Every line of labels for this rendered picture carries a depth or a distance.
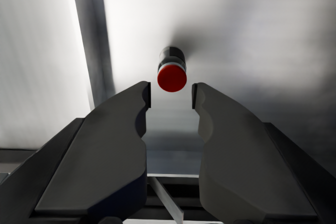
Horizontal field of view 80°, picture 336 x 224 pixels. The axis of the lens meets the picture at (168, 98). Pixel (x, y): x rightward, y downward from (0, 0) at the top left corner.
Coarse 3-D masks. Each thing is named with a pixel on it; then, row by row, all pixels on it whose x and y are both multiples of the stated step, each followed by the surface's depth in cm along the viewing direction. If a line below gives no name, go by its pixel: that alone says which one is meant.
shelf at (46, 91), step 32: (0, 0) 16; (32, 0) 16; (64, 0) 16; (0, 32) 17; (32, 32) 17; (64, 32) 17; (0, 64) 19; (32, 64) 19; (64, 64) 19; (0, 96) 20; (32, 96) 20; (64, 96) 20; (0, 128) 22; (32, 128) 22
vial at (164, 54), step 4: (164, 48) 17; (168, 48) 16; (160, 52) 17; (164, 52) 16; (168, 52) 16; (160, 56) 16; (164, 56) 15; (168, 56) 15; (172, 56) 15; (176, 56) 15; (160, 60) 15; (164, 60) 15; (168, 60) 14; (172, 60) 14; (176, 60) 14; (180, 60) 15; (160, 64) 15; (164, 64) 14; (176, 64) 14; (180, 64) 15; (184, 64) 15; (160, 68) 14; (184, 68) 15
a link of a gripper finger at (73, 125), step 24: (72, 120) 8; (48, 144) 7; (24, 168) 6; (48, 168) 6; (0, 192) 5; (24, 192) 5; (0, 216) 5; (24, 216) 5; (48, 216) 5; (72, 216) 5
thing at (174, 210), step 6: (150, 180) 26; (156, 180) 24; (156, 186) 24; (162, 186) 23; (156, 192) 25; (162, 192) 23; (168, 192) 22; (162, 198) 24; (168, 198) 22; (168, 204) 23; (174, 204) 21; (168, 210) 23; (174, 210) 22; (180, 210) 20; (174, 216) 22; (180, 216) 21; (180, 222) 21
